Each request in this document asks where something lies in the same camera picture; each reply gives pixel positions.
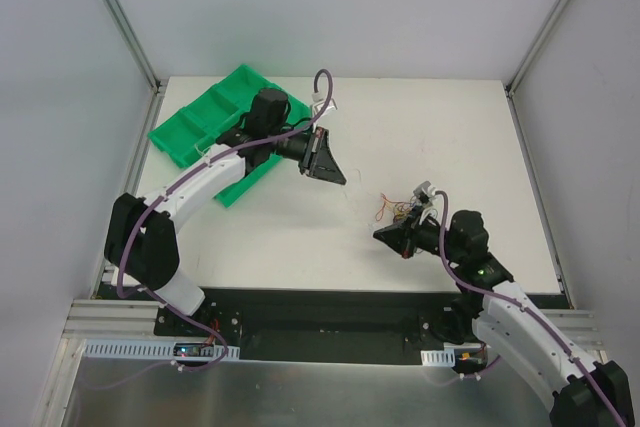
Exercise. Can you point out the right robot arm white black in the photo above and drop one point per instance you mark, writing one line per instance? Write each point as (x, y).
(576, 388)

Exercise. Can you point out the right aluminium frame post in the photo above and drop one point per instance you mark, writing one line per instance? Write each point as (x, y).
(551, 20)

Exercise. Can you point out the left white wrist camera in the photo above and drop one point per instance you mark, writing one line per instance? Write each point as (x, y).
(320, 107)

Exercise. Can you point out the aluminium frame post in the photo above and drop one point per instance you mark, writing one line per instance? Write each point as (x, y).
(551, 20)
(132, 42)

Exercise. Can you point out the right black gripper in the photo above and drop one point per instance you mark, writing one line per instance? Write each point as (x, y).
(409, 235)

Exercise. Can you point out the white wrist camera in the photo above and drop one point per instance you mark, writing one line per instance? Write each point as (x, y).
(425, 195)
(320, 107)

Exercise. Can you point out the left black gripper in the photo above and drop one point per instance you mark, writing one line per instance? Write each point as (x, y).
(311, 151)

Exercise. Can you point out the left aluminium frame post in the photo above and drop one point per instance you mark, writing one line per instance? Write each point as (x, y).
(132, 42)

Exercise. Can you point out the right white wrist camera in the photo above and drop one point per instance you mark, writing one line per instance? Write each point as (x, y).
(425, 195)

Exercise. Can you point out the right white cable duct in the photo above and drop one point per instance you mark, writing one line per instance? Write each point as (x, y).
(438, 358)

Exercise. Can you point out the green compartment tray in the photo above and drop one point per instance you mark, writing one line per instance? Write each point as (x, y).
(195, 127)

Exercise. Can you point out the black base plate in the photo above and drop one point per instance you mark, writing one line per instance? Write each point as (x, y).
(357, 327)

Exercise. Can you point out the aluminium frame rail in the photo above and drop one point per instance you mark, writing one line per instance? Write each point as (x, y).
(118, 319)

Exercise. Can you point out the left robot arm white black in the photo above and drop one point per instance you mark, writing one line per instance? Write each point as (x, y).
(142, 238)

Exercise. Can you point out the white cable duct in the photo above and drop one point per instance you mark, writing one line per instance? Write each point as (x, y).
(159, 350)
(438, 358)

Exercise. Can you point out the left white cable duct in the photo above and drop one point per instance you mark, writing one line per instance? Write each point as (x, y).
(159, 350)

